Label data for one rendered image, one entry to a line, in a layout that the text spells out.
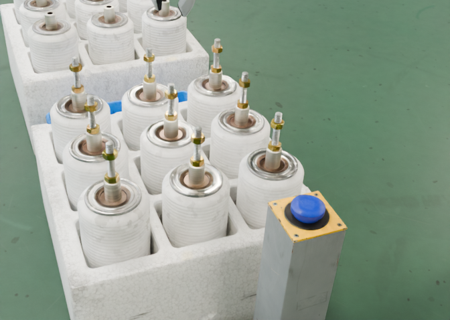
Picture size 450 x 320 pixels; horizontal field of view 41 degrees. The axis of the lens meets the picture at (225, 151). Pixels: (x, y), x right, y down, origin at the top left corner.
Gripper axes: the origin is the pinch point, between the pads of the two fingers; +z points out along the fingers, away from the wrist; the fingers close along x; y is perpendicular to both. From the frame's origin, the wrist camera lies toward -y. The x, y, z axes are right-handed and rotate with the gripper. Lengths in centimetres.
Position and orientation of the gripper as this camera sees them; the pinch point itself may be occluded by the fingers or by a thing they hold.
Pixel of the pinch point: (169, 5)
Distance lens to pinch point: 83.5
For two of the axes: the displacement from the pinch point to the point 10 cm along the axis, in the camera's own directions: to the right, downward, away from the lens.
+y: 4.2, -5.2, 7.4
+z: -0.5, 8.0, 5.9
